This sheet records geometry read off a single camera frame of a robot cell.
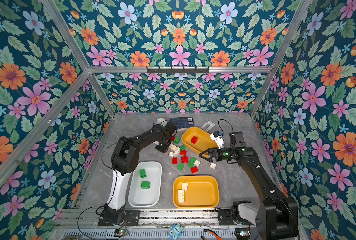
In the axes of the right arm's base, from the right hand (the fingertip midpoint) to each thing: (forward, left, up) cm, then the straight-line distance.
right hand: (205, 153), depth 77 cm
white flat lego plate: (+1, -6, -17) cm, 18 cm away
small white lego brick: (-11, +11, -16) cm, 23 cm away
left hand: (+16, +21, -14) cm, 30 cm away
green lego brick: (-10, +34, -17) cm, 39 cm away
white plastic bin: (-16, +37, -19) cm, 44 cm away
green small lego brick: (+1, +14, -17) cm, 22 cm away
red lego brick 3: (+5, +12, -17) cm, 21 cm away
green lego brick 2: (-4, +36, -15) cm, 39 cm away
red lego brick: (+20, +5, -15) cm, 26 cm away
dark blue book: (+38, +14, -17) cm, 44 cm away
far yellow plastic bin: (+21, +2, -18) cm, 28 cm away
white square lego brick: (+3, +4, -17) cm, 18 cm away
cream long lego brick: (-16, +13, -16) cm, 27 cm away
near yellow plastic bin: (-14, +1, -18) cm, 23 cm away
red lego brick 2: (-1, +6, -19) cm, 20 cm away
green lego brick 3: (+19, +17, -15) cm, 30 cm away
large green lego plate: (+3, +7, -17) cm, 19 cm away
